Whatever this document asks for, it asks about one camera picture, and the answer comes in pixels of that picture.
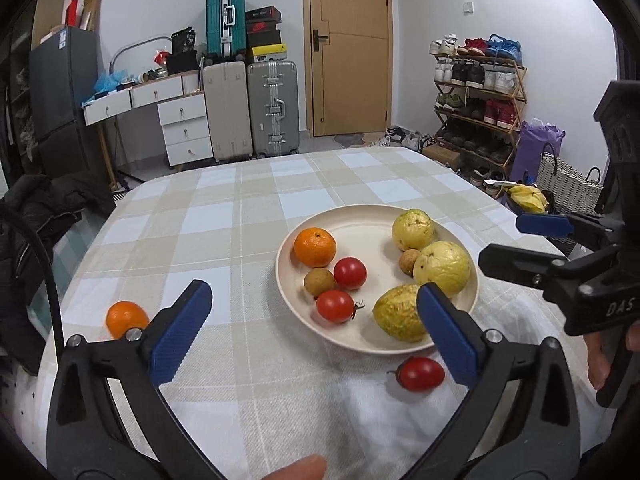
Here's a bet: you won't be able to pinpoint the black printed bag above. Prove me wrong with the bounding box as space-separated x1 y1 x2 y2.
171 27 197 56

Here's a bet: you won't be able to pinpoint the curved grey metal bar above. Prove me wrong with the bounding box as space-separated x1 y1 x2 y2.
109 35 173 78

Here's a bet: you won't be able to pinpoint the yellow bag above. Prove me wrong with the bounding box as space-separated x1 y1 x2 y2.
505 185 550 213

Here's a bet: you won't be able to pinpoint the white sneakers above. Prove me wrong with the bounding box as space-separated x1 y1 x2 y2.
385 126 425 152

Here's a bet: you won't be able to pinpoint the purple bag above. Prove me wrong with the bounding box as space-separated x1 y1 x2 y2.
509 119 566 186

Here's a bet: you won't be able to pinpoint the large orange mandarin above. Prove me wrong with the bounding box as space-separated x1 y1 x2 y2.
293 227 337 269

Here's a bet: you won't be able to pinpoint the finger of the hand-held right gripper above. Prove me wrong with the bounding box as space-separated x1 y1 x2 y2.
516 212 621 251
478 243 626 311

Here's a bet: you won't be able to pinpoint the rows of shoes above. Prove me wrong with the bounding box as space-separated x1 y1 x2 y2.
430 34 523 186

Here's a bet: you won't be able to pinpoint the green-speckled yellow passion fruit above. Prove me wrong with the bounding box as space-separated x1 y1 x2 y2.
391 208 437 252

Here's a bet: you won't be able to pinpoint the dark display cabinet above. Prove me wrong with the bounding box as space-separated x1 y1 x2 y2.
0 5 33 171

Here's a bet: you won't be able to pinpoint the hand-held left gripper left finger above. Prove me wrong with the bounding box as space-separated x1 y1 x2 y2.
47 280 226 480

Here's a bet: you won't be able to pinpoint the silver suitcase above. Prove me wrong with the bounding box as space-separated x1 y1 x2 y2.
246 60 301 157

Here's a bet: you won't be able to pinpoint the white drawer cabinet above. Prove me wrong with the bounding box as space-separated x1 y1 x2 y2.
157 94 216 167

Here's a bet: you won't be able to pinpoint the person's right hand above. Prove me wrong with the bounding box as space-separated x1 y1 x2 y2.
585 321 640 392

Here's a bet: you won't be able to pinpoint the teal suitcase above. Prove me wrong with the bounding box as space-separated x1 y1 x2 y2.
206 0 247 59

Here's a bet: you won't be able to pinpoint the large yellow-green passion fruit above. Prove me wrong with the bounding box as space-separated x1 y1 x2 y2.
372 284 431 343

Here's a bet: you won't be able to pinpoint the beige suitcase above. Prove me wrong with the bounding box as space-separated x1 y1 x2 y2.
201 61 254 163

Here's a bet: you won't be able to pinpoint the black padded jacket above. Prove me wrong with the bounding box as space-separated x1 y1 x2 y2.
0 174 116 376

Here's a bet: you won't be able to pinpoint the cream round plate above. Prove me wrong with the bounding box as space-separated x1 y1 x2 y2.
275 204 480 356

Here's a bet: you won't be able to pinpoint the yellow and black shoe box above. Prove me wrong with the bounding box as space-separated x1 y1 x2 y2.
250 43 288 64

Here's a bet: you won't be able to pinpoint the tall cardboard box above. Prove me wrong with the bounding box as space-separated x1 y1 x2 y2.
31 0 68 51

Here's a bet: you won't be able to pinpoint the plain black shoe box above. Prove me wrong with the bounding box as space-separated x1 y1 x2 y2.
247 30 282 48

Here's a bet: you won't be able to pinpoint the dark grey fridge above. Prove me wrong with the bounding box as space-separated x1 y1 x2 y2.
28 26 103 176

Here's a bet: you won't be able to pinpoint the brown longan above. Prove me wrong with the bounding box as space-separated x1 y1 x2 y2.
303 267 336 298
398 248 422 277

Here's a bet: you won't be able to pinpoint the wooden door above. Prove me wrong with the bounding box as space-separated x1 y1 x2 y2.
302 0 393 138

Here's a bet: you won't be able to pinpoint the woven basket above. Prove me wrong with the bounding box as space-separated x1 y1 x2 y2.
536 142 605 216

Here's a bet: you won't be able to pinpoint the person's left hand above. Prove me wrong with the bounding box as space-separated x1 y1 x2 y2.
260 455 328 480

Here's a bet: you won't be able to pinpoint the white desk with drawers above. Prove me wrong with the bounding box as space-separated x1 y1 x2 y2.
82 71 206 191

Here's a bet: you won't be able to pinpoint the wrinkled pale yellow passion fruit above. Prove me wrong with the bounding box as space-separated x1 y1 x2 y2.
413 241 472 298

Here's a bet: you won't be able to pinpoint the small orange mandarin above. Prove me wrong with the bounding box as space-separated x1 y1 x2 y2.
106 301 150 341

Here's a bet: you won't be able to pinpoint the flat brown cardboard box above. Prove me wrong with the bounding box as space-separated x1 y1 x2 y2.
80 0 102 31

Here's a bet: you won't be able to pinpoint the red cherry tomato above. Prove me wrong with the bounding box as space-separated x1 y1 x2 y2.
333 256 368 291
389 356 446 393
315 289 366 324

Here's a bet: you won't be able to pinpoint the blue plastic bag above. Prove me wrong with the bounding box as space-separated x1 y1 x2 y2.
94 71 126 101

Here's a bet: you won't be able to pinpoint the black cable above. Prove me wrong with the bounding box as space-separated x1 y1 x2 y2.
0 206 66 351

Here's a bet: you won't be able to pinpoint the wooden shoe rack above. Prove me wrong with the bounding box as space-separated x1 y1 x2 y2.
430 35 528 188

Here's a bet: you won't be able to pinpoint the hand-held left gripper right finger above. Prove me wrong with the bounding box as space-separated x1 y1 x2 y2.
407 282 581 480

